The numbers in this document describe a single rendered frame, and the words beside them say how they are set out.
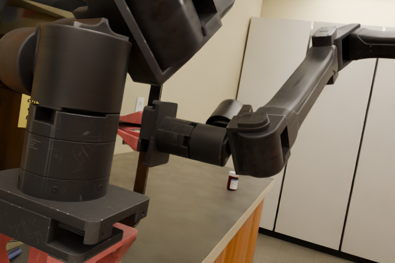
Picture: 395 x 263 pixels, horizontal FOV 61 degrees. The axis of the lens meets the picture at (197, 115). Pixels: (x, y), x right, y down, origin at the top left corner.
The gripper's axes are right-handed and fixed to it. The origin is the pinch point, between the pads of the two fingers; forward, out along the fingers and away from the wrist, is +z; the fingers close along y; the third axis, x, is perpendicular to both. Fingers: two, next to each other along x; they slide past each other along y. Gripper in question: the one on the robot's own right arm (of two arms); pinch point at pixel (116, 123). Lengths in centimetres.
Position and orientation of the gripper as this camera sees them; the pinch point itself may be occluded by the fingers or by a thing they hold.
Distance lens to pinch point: 58.0
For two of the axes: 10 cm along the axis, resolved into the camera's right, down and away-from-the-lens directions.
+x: -3.6, -0.1, -9.3
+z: -9.2, -1.8, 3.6
